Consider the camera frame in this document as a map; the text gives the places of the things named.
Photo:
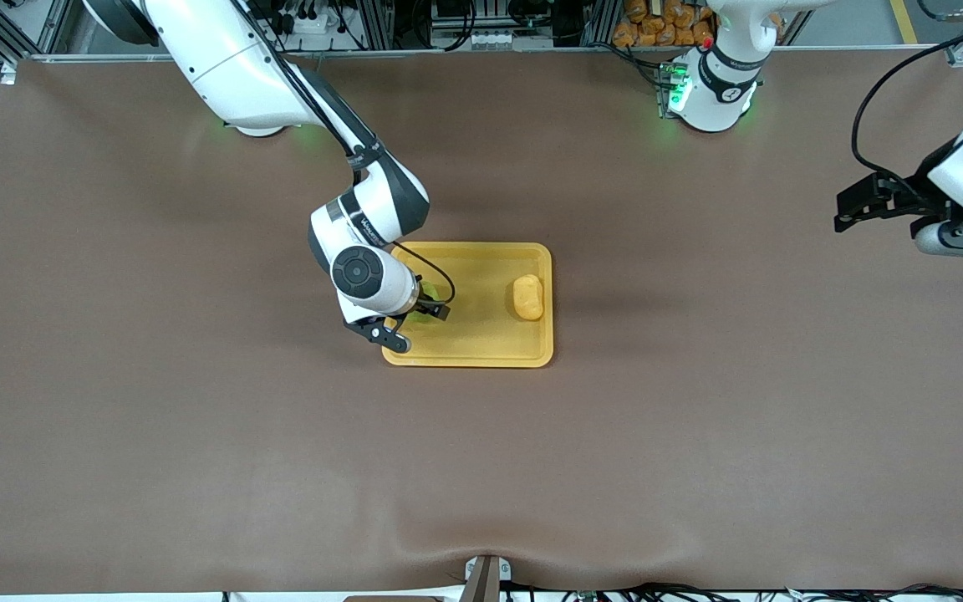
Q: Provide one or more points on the brown table cover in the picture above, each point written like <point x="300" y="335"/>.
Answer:
<point x="197" y="460"/>

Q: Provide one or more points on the green apple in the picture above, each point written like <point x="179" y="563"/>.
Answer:
<point x="430" y="293"/>

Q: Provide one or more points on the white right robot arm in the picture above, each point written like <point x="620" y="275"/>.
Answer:
<point x="222" y="67"/>

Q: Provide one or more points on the yellow potato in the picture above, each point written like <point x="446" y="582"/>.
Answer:
<point x="527" y="298"/>

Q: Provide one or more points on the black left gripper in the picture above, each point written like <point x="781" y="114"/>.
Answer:
<point x="908" y="194"/>

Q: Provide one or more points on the aluminium table edge rail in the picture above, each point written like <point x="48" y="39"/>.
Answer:
<point x="532" y="52"/>

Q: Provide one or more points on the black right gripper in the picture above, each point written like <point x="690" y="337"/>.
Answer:
<point x="430" y="311"/>

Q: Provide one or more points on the white terminal block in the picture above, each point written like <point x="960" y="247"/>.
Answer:
<point x="494" y="38"/>

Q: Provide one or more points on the silver camera post bracket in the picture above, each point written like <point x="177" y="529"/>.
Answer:
<point x="486" y="581"/>

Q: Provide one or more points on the aluminium frame post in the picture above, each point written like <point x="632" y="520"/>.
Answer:
<point x="379" y="25"/>
<point x="598" y="23"/>

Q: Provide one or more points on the yellow plastic tray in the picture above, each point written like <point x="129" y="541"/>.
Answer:
<point x="490" y="334"/>

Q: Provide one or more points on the white power strip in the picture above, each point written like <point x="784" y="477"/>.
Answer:
<point x="314" y="23"/>

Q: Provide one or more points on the orange packets pile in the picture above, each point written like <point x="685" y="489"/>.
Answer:
<point x="657" y="29"/>

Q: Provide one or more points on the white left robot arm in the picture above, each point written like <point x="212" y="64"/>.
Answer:
<point x="720" y="96"/>

